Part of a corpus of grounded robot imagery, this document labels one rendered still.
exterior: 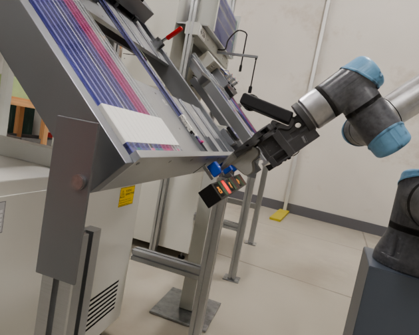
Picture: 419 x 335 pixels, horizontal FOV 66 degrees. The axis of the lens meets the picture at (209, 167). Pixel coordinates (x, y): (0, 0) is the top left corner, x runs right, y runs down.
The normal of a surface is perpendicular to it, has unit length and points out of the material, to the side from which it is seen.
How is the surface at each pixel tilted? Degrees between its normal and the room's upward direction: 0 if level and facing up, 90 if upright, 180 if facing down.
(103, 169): 90
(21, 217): 90
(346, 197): 90
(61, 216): 90
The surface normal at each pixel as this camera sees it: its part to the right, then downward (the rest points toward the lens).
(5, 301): 0.95, 0.20
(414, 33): -0.38, 0.02
